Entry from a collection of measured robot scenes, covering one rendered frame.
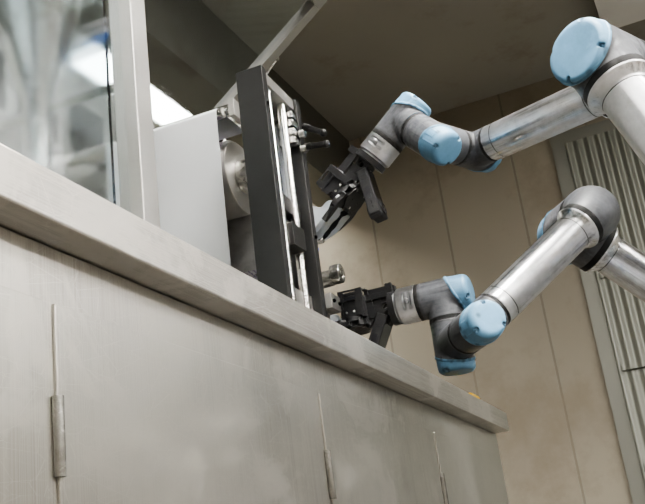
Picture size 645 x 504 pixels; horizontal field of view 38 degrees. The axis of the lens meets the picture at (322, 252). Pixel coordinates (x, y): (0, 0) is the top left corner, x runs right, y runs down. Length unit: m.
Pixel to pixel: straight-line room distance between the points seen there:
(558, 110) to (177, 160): 0.71
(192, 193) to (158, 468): 0.97
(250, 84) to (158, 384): 0.90
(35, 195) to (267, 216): 0.87
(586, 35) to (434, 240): 3.40
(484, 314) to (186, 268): 0.96
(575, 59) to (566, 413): 3.16
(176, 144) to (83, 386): 1.07
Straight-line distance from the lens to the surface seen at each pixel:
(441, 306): 1.84
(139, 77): 0.99
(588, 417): 4.60
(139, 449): 0.75
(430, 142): 1.84
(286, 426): 1.01
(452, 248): 4.90
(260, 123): 1.57
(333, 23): 4.27
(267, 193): 1.52
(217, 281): 0.86
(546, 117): 1.84
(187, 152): 1.72
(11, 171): 0.65
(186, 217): 1.67
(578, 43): 1.63
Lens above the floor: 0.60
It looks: 19 degrees up
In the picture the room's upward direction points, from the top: 8 degrees counter-clockwise
